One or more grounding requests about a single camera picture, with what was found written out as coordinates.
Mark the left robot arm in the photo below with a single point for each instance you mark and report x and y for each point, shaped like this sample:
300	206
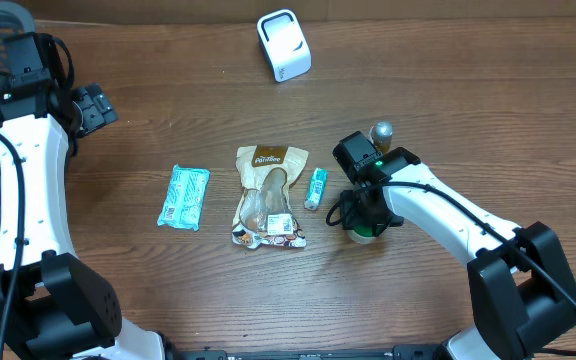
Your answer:
52	305

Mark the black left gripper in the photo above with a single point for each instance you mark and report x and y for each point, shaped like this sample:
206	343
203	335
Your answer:
94	105

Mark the green lid jar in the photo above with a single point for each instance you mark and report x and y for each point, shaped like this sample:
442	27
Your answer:
362	235

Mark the brown white snack pouch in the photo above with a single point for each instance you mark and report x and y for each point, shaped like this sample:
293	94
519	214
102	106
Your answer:
264	216

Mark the yellow liquid bottle grey cap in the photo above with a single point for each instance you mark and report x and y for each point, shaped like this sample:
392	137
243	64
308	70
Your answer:
380	135

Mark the small teal tissue pack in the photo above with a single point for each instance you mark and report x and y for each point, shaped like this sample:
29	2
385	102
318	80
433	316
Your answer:
316	189

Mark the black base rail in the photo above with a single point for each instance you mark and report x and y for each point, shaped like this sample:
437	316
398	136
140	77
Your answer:
313	355

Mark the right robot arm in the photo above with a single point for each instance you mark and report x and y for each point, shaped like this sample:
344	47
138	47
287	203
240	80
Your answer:
522	290

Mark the large teal wipes pack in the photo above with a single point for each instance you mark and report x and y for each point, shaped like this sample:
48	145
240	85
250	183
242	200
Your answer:
183	204

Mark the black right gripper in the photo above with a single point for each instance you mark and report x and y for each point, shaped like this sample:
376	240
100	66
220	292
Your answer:
356	215

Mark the white barcode scanner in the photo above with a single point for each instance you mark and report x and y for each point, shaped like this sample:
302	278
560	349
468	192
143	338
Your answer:
284	44

